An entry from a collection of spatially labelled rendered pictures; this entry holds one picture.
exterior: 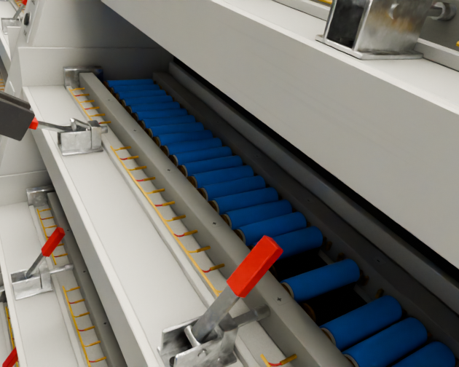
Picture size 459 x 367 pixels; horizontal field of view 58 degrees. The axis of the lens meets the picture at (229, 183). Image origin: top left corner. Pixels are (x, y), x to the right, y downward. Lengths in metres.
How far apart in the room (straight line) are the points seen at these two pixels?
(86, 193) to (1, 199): 0.32
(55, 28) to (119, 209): 0.30
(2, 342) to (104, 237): 0.44
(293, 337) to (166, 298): 0.09
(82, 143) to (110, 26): 0.22
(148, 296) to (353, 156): 0.18
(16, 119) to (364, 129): 0.32
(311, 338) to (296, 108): 0.14
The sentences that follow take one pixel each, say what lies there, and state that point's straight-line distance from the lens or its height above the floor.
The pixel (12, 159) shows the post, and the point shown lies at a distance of 0.66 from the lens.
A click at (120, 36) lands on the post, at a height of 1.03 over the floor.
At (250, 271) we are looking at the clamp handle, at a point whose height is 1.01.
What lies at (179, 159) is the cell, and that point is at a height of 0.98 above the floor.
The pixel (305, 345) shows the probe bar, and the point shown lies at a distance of 0.26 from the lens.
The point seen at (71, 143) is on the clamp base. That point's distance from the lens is 0.44.
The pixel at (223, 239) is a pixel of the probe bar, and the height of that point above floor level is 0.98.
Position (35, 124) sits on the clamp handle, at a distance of 0.43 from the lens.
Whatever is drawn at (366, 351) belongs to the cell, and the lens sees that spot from 0.27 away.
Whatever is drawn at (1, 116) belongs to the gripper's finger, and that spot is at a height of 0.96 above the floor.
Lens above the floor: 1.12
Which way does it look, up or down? 20 degrees down
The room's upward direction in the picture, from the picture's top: 27 degrees clockwise
